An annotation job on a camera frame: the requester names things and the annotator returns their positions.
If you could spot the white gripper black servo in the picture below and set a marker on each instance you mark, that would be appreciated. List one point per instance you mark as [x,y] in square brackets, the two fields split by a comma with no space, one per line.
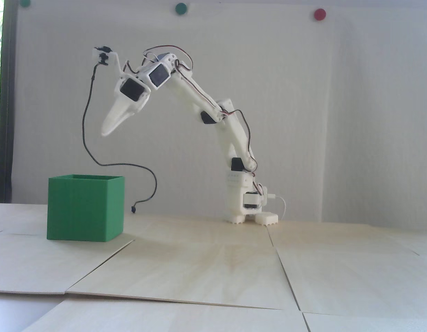
[125,108]

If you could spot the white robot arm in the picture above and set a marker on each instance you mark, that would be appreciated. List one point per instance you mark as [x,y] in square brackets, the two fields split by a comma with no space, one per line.
[194,92]

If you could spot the green box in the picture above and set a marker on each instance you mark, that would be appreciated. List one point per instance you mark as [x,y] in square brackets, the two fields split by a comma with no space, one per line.
[82,211]

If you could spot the white backdrop sheet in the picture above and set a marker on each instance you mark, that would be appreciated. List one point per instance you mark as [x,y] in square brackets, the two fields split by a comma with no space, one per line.
[130,138]

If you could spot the green round magnet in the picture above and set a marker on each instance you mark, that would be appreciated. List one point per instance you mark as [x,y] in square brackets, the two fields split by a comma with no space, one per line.
[25,2]
[181,8]

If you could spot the light plywood board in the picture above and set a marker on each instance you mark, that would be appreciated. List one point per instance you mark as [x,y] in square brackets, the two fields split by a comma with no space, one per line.
[182,233]
[372,325]
[23,218]
[165,318]
[355,276]
[185,273]
[44,266]

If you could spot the red round magnet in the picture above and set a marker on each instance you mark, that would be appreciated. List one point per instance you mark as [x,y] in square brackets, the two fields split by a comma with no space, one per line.
[319,14]

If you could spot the wrist camera on white mount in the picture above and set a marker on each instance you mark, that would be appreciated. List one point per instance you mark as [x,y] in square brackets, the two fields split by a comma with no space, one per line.
[103,57]

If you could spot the dark window frame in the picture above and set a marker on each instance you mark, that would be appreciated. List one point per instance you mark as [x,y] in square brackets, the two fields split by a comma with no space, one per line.
[7,103]

